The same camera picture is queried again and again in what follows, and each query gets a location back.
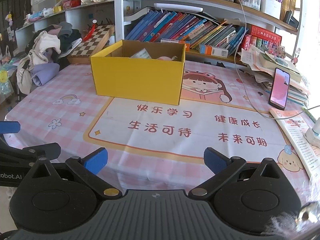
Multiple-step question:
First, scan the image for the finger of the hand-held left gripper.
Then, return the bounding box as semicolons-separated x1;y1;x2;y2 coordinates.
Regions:
0;121;21;134
0;142;61;167

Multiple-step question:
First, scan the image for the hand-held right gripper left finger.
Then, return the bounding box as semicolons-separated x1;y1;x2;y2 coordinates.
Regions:
25;147;123;200

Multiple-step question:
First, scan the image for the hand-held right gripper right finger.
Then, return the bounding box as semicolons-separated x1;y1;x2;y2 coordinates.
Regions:
188;147;287;200

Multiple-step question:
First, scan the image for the yellow cardboard box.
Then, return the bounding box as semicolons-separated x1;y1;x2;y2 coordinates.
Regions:
90;39;187;106

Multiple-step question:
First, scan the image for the pink checked tablecloth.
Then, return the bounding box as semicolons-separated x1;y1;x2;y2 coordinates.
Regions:
5;60;320;205

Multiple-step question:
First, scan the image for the lavender garment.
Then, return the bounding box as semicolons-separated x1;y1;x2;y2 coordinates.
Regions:
30;63;60;86

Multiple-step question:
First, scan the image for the white garment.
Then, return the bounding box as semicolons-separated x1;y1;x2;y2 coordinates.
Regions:
16;31;62;95

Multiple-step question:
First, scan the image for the black standing smartphone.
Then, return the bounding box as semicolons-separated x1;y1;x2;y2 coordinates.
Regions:
268;67;291;111

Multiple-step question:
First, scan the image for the pile of dark clothes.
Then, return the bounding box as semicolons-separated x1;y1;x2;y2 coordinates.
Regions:
47;22;83;64

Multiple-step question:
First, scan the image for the stack of papers and books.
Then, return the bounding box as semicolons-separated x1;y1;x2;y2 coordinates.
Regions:
240;44;310;107

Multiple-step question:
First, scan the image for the orange and white carton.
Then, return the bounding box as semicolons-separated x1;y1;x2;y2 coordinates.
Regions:
199;44;229;57

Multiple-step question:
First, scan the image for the wooden chessboard box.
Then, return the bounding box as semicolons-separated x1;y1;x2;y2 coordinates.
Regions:
67;24;115;65

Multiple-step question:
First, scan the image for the red book set box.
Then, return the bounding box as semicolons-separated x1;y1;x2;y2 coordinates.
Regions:
244;25;282;52

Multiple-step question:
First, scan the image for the row of colourful books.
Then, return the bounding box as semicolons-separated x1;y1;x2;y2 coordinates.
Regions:
125;10;247;53

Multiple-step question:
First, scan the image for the white shelf unit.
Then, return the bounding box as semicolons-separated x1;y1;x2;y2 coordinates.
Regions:
15;0;303;64

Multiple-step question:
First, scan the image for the white bar lamp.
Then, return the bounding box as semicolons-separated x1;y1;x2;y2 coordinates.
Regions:
154;3;203;13

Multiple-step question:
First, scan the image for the black box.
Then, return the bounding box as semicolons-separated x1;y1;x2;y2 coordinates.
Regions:
284;10;300;29

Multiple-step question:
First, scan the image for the white pen holder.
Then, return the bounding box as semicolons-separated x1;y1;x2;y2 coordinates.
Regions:
260;0;282;20

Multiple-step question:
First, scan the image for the white charging cable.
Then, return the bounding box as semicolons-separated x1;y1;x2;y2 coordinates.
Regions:
229;0;320;120

